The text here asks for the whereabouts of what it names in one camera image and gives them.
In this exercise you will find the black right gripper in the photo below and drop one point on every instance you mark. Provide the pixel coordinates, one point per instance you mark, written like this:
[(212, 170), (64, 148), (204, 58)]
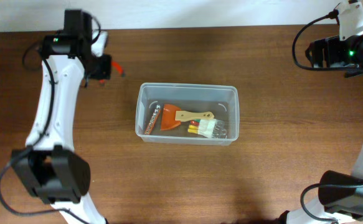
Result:
[(330, 45)]

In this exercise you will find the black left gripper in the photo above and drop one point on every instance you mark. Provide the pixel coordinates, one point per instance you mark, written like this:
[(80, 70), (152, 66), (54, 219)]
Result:
[(106, 72)]

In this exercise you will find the red handled cutting pliers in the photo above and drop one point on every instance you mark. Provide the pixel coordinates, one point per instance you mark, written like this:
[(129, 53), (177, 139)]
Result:
[(118, 68)]

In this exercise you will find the orange scraper wooden handle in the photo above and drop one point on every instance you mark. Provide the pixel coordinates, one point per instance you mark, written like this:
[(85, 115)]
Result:
[(173, 116)]

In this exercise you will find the clear plastic container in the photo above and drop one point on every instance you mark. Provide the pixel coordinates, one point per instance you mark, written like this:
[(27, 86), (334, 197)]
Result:
[(220, 100)]

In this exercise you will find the pack of coloured bits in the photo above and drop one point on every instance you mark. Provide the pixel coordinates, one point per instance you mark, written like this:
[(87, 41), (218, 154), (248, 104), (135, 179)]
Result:
[(208, 128)]

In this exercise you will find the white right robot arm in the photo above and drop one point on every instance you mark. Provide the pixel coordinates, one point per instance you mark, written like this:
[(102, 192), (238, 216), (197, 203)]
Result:
[(337, 198)]

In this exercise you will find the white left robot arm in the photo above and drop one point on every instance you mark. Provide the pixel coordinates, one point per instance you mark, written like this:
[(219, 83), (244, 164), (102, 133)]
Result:
[(48, 167)]

